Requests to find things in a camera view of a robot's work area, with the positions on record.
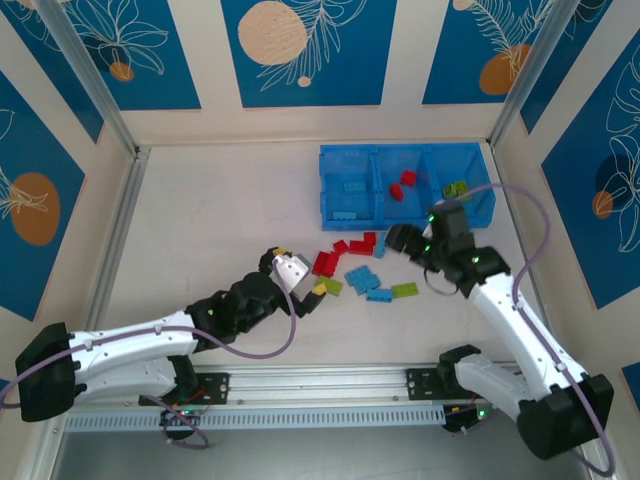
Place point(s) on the long red lego brick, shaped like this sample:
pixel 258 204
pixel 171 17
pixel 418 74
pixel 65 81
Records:
pixel 360 248

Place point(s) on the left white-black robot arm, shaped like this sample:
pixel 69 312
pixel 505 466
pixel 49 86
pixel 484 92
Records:
pixel 130 345

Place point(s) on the aluminium front rail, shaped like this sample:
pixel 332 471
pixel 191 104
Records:
pixel 320 385

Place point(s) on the black controller board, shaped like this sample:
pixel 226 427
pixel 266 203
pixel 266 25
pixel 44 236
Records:
pixel 181 416
pixel 470 416

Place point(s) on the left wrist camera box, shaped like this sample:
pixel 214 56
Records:
pixel 291 270

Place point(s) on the aluminium side rail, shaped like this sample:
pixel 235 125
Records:
pixel 127 210

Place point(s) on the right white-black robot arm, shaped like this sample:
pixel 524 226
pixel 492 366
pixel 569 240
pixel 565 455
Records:
pixel 525 340

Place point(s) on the grey metal front panel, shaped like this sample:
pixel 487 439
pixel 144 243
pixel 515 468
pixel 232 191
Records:
pixel 320 455

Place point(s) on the blue floral wall panel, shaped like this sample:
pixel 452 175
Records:
pixel 165 65
pixel 575 225
pixel 30 260
pixel 575 60
pixel 350 60
pixel 450 65

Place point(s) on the aluminium corner post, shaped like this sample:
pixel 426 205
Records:
pixel 90 75
pixel 534 70

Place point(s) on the small red lego brick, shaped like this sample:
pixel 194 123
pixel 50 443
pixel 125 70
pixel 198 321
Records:
pixel 369 237
pixel 340 246

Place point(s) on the blue three-compartment bin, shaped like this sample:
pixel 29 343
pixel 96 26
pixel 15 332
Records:
pixel 350 170

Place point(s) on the small green lego brick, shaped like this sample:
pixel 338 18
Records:
pixel 452 190
pixel 462 186

